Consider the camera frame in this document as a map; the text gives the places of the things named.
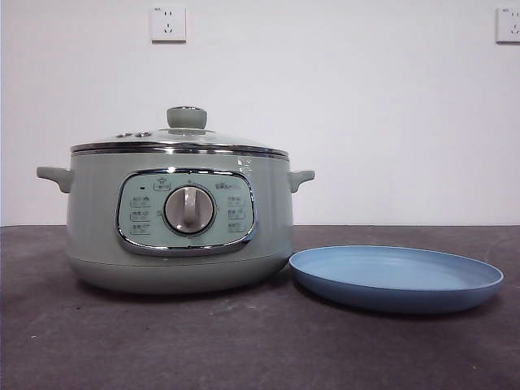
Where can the blue round plate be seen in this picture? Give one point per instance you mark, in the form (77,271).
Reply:
(398,280)

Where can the white wall socket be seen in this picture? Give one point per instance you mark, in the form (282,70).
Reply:
(168,24)
(510,25)

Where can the pale green electric steamer pot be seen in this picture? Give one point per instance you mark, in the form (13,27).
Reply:
(93,227)

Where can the glass lid with green knob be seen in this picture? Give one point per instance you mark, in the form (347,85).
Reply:
(186,118)

